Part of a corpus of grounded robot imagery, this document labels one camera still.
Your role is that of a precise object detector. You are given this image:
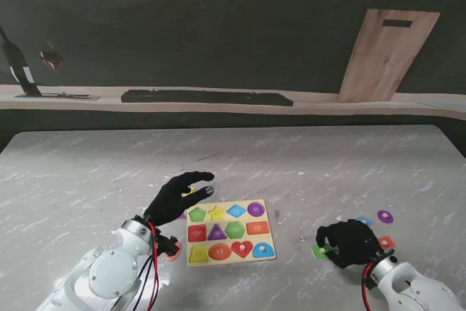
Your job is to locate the orange oval puzzle piece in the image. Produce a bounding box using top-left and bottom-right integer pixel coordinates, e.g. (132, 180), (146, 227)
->
(165, 241), (182, 261)

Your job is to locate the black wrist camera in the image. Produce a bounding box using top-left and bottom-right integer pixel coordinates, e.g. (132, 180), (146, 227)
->
(155, 234), (180, 258)
(363, 269), (379, 290)

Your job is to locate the black keyboard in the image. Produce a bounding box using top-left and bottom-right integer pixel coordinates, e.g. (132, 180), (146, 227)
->
(120, 89), (294, 107)

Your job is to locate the wooden cutting board with slot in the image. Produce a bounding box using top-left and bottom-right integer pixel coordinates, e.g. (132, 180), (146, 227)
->
(335, 8), (441, 103)

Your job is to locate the wooden shape puzzle board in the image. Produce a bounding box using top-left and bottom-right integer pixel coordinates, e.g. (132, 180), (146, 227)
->
(186, 198), (279, 267)

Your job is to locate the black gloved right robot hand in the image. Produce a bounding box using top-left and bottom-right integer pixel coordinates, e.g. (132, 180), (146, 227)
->
(315, 219), (382, 270)

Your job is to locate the pale blue flat sheet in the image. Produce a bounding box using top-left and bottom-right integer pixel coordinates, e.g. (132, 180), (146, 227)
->
(414, 101), (466, 111)

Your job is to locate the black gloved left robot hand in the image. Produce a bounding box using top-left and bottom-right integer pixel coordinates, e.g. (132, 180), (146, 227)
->
(142, 170), (216, 227)

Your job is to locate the green hexagon puzzle piece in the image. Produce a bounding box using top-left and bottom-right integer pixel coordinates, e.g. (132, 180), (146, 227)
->
(312, 243), (332, 261)

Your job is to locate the red left arm cable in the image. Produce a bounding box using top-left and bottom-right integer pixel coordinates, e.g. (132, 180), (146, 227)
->
(146, 220), (161, 311)

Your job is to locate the black bottle-shaped stand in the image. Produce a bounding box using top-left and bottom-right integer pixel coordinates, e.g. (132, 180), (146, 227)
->
(0, 25), (42, 97)

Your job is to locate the light wooden shelf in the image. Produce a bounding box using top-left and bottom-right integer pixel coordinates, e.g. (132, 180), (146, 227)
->
(0, 84), (466, 121)

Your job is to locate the red and black object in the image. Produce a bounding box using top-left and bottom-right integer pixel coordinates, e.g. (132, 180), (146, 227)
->
(38, 50), (65, 71)

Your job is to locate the red heart puzzle piece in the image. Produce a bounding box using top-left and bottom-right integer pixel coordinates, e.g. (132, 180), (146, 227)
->
(232, 240), (253, 259)

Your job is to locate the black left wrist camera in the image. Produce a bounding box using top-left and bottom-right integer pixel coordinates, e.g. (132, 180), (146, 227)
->
(155, 234), (180, 258)

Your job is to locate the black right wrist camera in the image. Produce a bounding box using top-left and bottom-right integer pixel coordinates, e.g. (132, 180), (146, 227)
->
(363, 269), (379, 290)

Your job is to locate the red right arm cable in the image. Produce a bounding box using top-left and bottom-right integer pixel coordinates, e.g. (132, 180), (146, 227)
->
(360, 262), (375, 311)

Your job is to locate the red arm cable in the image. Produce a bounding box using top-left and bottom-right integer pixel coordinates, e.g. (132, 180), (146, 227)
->
(146, 220), (161, 311)
(360, 262), (375, 311)

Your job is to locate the flat thin tray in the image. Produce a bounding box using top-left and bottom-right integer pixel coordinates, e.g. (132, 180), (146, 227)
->
(14, 92), (100, 101)

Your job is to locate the blue semicircle puzzle piece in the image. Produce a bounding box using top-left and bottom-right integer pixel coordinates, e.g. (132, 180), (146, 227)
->
(253, 242), (277, 259)

